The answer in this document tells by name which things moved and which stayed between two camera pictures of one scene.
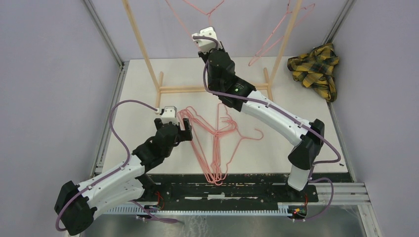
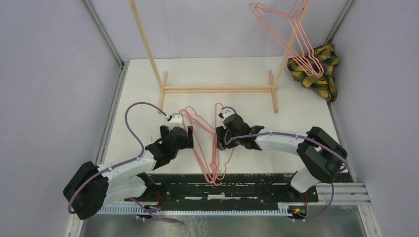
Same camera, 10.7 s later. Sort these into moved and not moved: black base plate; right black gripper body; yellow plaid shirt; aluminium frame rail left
Moved: right black gripper body
Not moved: black base plate; aluminium frame rail left; yellow plaid shirt
